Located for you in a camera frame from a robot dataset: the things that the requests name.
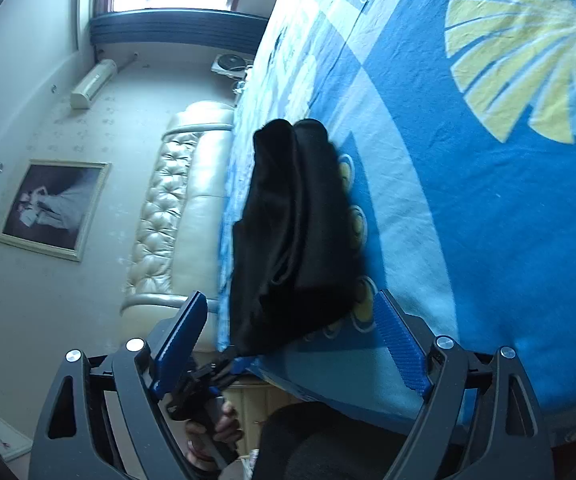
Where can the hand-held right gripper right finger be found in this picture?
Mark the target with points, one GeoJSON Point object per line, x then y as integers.
{"type": "Point", "coordinates": [400, 347]}

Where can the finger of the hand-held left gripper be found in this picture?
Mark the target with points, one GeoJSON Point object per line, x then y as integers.
{"type": "Point", "coordinates": [235, 362]}

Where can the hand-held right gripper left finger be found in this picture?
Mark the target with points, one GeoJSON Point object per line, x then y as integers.
{"type": "Point", "coordinates": [178, 345]}

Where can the black pants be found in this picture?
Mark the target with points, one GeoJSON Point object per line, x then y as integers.
{"type": "Point", "coordinates": [293, 240]}

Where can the person's left hand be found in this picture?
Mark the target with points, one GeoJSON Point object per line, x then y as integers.
{"type": "Point", "coordinates": [225, 427]}

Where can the light wooden bedside cabinet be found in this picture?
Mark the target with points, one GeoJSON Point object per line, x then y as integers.
{"type": "Point", "coordinates": [258, 410]}

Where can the person's dark grey trouser leg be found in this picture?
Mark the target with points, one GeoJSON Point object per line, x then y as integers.
{"type": "Point", "coordinates": [328, 445]}

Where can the cream leather headboard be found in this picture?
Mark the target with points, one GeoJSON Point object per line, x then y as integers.
{"type": "Point", "coordinates": [183, 220]}

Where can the blue patterned bed sheet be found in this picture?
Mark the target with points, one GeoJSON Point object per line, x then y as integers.
{"type": "Point", "coordinates": [468, 210]}

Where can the white round device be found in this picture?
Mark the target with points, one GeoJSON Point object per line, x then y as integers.
{"type": "Point", "coordinates": [229, 63]}

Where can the framed wall picture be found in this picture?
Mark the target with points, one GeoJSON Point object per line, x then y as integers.
{"type": "Point", "coordinates": [53, 210]}

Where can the white wall air conditioner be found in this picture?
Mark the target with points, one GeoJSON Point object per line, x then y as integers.
{"type": "Point", "coordinates": [93, 84]}

